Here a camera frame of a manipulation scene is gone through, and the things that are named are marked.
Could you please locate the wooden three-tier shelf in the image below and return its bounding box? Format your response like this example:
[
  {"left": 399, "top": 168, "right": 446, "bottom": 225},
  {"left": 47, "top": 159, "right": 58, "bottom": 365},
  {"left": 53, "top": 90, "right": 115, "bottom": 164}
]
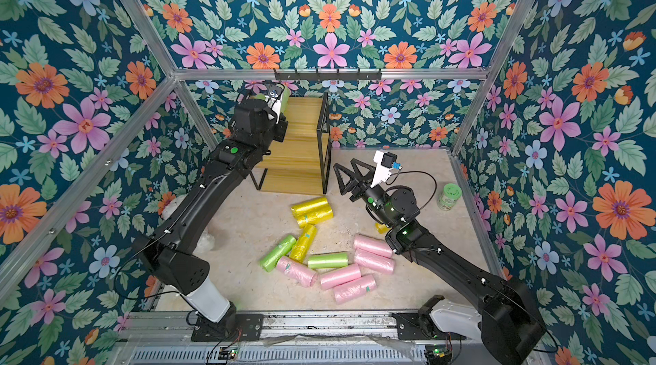
[{"left": 251, "top": 94, "right": 331, "bottom": 195}]

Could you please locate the green roll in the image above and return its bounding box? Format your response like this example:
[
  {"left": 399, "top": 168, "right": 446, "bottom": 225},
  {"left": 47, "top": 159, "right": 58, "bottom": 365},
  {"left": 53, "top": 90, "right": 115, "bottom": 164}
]
[
  {"left": 307, "top": 252, "right": 349, "bottom": 269},
  {"left": 256, "top": 83, "right": 290, "bottom": 116}
]

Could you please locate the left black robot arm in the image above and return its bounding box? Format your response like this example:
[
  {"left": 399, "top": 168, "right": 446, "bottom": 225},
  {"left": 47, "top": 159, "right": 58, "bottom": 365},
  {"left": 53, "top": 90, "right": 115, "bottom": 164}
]
[{"left": 133, "top": 87, "right": 290, "bottom": 323}]

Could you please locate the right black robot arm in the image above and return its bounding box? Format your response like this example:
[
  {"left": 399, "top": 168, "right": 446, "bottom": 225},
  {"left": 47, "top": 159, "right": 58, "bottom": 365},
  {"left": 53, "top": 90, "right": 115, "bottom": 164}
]
[{"left": 333, "top": 153, "right": 547, "bottom": 364}]

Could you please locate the yellow roll right diagonal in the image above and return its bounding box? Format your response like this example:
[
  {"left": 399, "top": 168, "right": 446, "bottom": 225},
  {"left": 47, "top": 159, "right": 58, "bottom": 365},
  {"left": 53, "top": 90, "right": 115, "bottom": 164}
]
[{"left": 375, "top": 223, "right": 391, "bottom": 235}]

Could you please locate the yellow roll diagonal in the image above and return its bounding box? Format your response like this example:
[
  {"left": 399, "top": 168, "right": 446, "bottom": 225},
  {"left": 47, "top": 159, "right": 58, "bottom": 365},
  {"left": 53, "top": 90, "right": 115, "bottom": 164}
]
[
  {"left": 290, "top": 224, "right": 318, "bottom": 264},
  {"left": 375, "top": 223, "right": 391, "bottom": 235}
]

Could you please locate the yellow roll top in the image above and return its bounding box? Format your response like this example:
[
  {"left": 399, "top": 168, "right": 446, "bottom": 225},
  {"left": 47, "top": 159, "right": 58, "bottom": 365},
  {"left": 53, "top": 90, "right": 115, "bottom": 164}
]
[{"left": 290, "top": 196, "right": 329, "bottom": 216}]

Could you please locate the yellow roll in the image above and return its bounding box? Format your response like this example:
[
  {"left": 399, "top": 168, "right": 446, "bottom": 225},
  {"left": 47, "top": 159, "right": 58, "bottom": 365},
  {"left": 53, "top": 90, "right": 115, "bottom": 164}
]
[
  {"left": 290, "top": 196, "right": 329, "bottom": 216},
  {"left": 296, "top": 207, "right": 334, "bottom": 228}
]

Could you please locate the pink roll upper right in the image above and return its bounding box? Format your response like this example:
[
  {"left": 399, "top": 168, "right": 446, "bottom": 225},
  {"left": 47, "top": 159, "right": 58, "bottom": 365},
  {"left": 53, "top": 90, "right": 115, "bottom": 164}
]
[{"left": 354, "top": 235, "right": 395, "bottom": 258}]

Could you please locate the pink roll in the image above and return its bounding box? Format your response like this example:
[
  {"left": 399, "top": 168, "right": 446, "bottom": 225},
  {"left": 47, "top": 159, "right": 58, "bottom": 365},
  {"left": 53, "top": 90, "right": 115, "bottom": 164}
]
[
  {"left": 333, "top": 275, "right": 378, "bottom": 305},
  {"left": 354, "top": 235, "right": 395, "bottom": 258},
  {"left": 319, "top": 264, "right": 362, "bottom": 290},
  {"left": 354, "top": 249, "right": 396, "bottom": 275},
  {"left": 276, "top": 256, "right": 318, "bottom": 287}
]

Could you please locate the pink roll middle right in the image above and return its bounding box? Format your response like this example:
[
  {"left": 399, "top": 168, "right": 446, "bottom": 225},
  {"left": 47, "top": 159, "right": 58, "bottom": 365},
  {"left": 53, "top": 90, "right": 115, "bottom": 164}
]
[{"left": 354, "top": 249, "right": 396, "bottom": 275}]

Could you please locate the yellow roll diagonal middle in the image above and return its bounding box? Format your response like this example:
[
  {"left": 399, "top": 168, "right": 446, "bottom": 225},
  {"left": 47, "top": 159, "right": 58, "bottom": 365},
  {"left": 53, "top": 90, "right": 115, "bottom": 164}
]
[{"left": 290, "top": 224, "right": 318, "bottom": 264}]

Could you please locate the green lidded jar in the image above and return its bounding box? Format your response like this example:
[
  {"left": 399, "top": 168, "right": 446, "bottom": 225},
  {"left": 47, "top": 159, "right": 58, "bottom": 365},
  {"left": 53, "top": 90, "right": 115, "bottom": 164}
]
[{"left": 437, "top": 183, "right": 462, "bottom": 211}]

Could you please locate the pink roll centre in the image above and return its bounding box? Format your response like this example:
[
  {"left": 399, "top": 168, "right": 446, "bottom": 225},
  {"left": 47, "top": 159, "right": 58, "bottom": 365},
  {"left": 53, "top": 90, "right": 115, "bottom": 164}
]
[{"left": 319, "top": 264, "right": 362, "bottom": 290}]

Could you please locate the pink roll bottom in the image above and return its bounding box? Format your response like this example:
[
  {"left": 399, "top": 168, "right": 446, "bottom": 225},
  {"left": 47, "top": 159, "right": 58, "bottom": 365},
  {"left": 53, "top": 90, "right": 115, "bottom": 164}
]
[{"left": 333, "top": 275, "right": 378, "bottom": 305}]

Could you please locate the pink roll left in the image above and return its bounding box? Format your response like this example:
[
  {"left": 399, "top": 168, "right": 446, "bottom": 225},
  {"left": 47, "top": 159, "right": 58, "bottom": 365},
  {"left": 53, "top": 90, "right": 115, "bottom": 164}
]
[{"left": 276, "top": 256, "right": 318, "bottom": 287}]

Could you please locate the green roll left diagonal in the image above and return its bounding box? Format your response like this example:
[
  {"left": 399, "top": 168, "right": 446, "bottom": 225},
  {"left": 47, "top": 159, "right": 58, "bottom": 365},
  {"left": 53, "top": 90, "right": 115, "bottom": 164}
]
[{"left": 259, "top": 235, "right": 297, "bottom": 273}]

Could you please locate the white plush toy pink shirt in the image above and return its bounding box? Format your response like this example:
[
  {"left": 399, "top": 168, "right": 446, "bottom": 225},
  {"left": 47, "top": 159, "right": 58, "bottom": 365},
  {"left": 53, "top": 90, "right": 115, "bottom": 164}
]
[{"left": 161, "top": 194, "right": 215, "bottom": 255}]

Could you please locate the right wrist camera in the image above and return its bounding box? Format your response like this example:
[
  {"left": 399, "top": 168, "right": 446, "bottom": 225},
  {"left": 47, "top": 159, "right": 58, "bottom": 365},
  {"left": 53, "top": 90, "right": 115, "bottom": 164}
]
[{"left": 371, "top": 150, "right": 402, "bottom": 187}]

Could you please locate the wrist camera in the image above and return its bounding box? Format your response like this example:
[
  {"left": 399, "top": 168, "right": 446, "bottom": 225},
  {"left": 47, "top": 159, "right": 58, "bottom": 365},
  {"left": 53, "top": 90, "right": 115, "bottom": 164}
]
[
  {"left": 266, "top": 83, "right": 289, "bottom": 122},
  {"left": 371, "top": 150, "right": 402, "bottom": 187}
]

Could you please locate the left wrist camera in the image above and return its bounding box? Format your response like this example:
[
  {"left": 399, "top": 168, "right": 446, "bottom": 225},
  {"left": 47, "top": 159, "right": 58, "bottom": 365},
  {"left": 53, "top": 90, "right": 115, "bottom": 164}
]
[{"left": 266, "top": 83, "right": 289, "bottom": 122}]

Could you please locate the black wall hook rail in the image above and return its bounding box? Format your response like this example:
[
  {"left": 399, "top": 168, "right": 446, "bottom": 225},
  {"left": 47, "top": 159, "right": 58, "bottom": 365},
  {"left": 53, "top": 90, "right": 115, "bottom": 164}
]
[{"left": 273, "top": 69, "right": 383, "bottom": 83}]

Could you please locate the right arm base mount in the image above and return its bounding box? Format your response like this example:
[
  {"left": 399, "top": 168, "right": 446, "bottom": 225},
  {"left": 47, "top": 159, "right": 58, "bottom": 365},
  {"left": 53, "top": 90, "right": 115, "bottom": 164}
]
[{"left": 391, "top": 295, "right": 466, "bottom": 341}]

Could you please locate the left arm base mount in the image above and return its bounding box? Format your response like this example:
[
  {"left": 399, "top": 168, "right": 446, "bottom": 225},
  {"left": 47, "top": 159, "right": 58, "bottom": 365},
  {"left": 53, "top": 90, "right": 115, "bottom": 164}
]
[{"left": 191, "top": 313, "right": 264, "bottom": 342}]

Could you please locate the aluminium front rail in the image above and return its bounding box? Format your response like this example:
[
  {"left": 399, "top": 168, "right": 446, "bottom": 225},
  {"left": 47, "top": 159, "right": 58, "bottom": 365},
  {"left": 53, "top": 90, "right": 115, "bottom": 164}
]
[{"left": 119, "top": 310, "right": 495, "bottom": 344}]

